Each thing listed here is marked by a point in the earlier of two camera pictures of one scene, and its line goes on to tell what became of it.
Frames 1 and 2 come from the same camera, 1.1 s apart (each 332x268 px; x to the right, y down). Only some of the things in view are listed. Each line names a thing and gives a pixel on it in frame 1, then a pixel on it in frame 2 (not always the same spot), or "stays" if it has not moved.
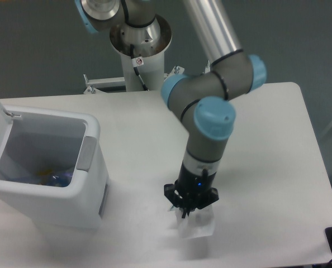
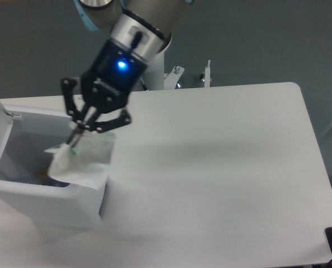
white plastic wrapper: x=199 y=223 to x=88 y=163
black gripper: x=193 y=190 to x=107 y=83
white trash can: x=53 y=169 stays
